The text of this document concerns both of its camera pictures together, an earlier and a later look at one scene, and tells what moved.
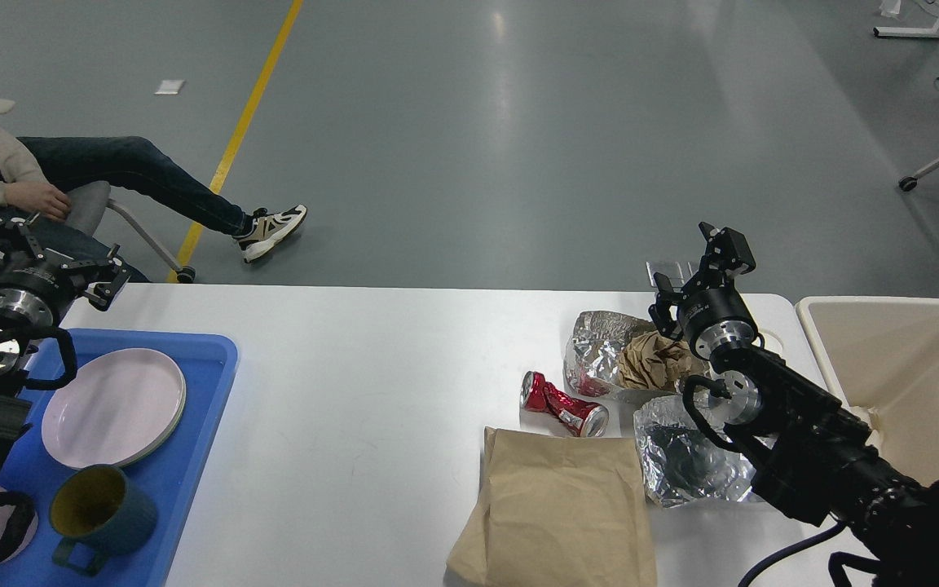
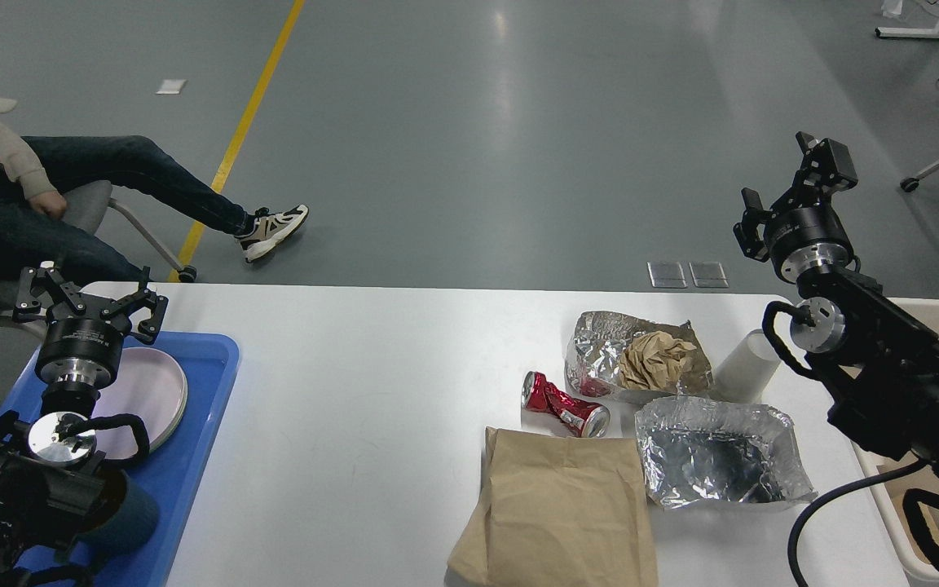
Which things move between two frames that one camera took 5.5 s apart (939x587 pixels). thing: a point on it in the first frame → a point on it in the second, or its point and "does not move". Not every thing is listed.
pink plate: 116,407 does not move
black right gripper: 716,316 → 804,234
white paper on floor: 169,86 does not move
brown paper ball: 654,361 does not move
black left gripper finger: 103,295 → 157,303
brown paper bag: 557,511 does not move
